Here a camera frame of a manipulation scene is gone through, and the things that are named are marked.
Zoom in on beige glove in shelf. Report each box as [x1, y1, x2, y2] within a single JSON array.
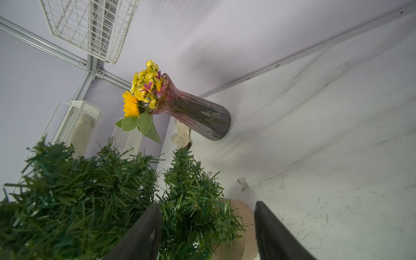
[[70, 114, 96, 158]]

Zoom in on beige glove near vase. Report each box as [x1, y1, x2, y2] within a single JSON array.
[[171, 119, 192, 151]]

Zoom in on white mesh two-tier shelf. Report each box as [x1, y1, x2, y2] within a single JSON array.
[[41, 101, 143, 158]]

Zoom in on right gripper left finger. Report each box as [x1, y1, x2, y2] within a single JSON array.
[[104, 204, 162, 260]]

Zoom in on yellow artificial flowers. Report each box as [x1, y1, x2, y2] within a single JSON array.
[[115, 60, 167, 144]]

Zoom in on purple glass vase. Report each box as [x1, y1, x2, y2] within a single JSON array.
[[152, 73, 231, 141]]

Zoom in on aluminium frame profile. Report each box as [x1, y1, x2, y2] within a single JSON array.
[[1, 2, 416, 98]]

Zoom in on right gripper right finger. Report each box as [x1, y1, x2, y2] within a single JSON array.
[[254, 201, 315, 260]]

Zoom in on small green christmas tree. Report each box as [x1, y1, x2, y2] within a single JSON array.
[[1, 141, 245, 260]]

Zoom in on white wire wall basket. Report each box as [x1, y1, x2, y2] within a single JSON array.
[[40, 0, 140, 65]]

